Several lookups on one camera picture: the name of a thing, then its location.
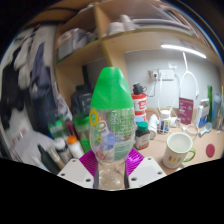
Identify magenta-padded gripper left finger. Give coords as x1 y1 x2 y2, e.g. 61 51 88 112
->
57 148 99 190

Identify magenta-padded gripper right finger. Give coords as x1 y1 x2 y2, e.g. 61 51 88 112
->
125 147 168 190

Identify clear bottle with green cap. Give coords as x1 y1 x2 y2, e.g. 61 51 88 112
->
88 66 138 191

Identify white bottle with orange cap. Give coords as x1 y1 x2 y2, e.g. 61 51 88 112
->
66 134 85 160

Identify green plastic bottle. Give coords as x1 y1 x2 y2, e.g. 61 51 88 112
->
73 113 92 153

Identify white mug with green rim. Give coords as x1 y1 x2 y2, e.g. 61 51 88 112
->
161 131 197 170

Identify white pill bottle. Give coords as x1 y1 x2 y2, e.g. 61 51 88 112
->
158 109 172 135

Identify red canister with black lid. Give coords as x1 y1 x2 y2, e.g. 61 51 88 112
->
130 82 148 126

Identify black box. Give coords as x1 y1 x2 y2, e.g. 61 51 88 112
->
70 84 95 116

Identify maroon packet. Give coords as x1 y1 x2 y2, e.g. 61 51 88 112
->
177 96 195 126

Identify light blue scoop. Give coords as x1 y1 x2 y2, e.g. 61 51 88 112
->
198 121 214 138

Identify white and blue box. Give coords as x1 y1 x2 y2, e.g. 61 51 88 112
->
194 98 211 130

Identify hanging dark clothes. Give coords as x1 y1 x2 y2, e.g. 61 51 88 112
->
0 26 68 134

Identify white under-shelf light bar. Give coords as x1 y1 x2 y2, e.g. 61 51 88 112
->
160 43 208 60

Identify white wall power outlet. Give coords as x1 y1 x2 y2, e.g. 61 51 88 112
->
147 68 176 82

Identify white cable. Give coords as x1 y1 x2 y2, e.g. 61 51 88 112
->
157 51 201 114

